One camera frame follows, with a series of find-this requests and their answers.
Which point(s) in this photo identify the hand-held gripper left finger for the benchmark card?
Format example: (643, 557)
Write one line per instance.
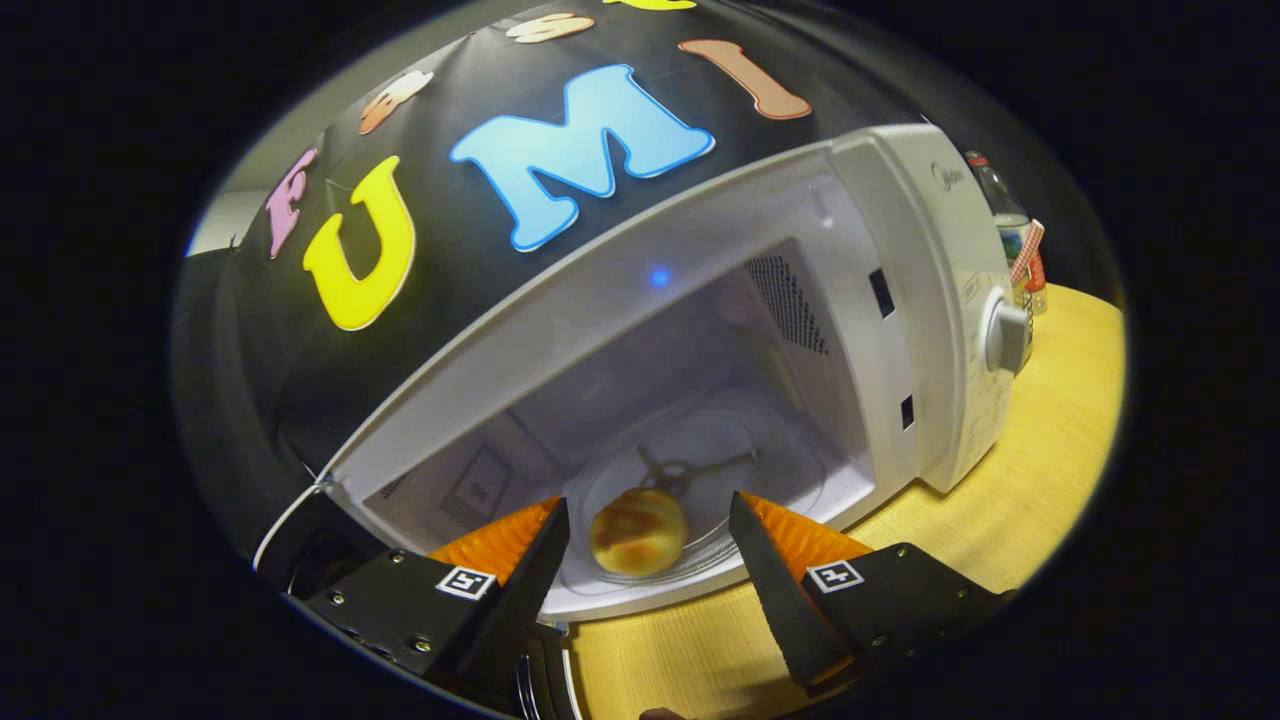
(525, 600)

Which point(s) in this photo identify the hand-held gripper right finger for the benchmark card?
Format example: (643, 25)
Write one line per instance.
(780, 600)

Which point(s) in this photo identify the golden bread roll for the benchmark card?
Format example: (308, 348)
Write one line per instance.
(638, 530)

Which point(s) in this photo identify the white microwave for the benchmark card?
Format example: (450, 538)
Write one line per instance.
(930, 300)

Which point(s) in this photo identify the glass turntable plate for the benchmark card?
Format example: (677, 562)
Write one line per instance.
(770, 470)

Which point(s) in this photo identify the red white striped straw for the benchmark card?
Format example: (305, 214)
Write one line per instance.
(1028, 250)

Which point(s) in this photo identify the clear plastic bottle red label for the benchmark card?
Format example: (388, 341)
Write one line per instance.
(1005, 205)

